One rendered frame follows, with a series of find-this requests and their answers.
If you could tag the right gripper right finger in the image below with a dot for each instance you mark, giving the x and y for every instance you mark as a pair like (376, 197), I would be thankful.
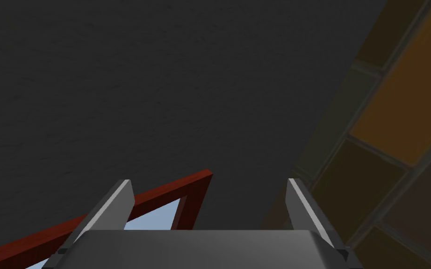
(305, 211)

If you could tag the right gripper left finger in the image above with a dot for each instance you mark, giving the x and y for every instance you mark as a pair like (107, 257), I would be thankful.
(112, 209)

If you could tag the red framed window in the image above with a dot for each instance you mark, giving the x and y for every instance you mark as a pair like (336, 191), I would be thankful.
(163, 194)

